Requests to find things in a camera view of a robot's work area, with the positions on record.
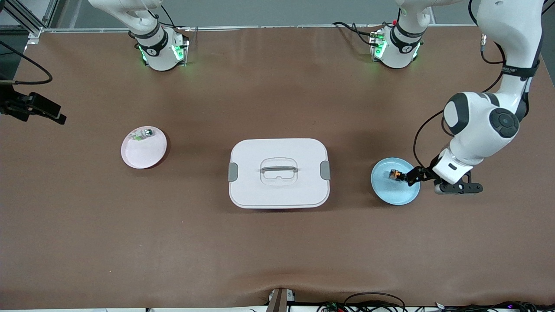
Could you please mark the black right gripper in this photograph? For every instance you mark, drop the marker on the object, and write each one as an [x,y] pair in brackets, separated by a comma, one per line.
[17,105]

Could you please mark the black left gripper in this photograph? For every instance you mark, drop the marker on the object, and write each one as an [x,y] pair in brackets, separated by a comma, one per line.
[422,173]

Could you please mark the orange switch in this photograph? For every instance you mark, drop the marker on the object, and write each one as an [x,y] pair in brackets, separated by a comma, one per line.
[394,174]

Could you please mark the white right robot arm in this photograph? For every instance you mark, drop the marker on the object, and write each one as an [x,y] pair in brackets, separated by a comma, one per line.
[160,52]

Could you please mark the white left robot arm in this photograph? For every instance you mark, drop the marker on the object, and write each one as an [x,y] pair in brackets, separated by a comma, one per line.
[477,130]

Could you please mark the white lidded storage box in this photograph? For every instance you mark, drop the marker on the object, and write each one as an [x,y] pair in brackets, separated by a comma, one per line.
[277,193]

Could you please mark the light blue round plate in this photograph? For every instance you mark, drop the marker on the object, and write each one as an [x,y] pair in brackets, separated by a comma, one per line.
[390,194]

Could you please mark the pink round plate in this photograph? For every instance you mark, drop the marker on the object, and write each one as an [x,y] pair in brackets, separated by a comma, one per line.
[143,154]

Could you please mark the brown table mat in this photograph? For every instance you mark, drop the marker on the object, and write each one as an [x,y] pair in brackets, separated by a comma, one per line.
[277,251]

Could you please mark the aluminium frame profile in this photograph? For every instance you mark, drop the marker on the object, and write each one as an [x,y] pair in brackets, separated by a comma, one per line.
[26,19]

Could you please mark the green switch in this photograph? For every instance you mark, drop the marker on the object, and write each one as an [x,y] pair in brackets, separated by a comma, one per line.
[143,135]

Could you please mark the metal bracket at table edge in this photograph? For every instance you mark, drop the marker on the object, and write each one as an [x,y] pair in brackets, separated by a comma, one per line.
[279,301]

